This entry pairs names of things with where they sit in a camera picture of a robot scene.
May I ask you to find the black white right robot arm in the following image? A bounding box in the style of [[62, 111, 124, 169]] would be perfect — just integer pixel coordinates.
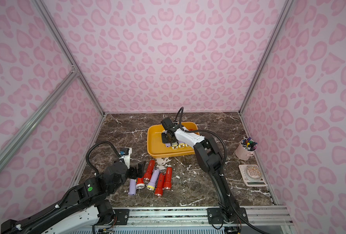
[[161, 107, 266, 234]]

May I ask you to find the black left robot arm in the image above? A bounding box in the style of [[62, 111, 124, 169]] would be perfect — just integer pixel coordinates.
[[1, 141, 146, 234]]

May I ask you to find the yellow plastic storage tray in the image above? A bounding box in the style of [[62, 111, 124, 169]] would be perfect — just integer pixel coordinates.
[[147, 122, 205, 159]]

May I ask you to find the red flashlight white head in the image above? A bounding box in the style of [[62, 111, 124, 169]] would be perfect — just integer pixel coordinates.
[[136, 177, 145, 190]]

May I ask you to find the pink pen holder cup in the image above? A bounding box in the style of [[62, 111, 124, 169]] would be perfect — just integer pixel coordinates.
[[235, 137, 258, 160]]

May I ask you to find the white kitchen scale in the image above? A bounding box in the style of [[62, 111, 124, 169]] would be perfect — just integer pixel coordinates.
[[238, 165, 268, 187]]

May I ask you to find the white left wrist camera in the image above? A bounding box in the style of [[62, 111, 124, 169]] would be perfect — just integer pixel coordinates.
[[120, 147, 132, 169]]

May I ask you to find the purple flashlight yellow ring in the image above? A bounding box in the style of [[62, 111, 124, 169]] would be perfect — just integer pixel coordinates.
[[146, 168, 160, 192]]

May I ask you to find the aluminium diagonal frame bar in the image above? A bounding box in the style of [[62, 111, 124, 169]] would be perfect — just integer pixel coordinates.
[[0, 69, 78, 173]]

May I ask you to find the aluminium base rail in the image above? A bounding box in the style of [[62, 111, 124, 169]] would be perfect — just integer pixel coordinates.
[[39, 205, 296, 234]]

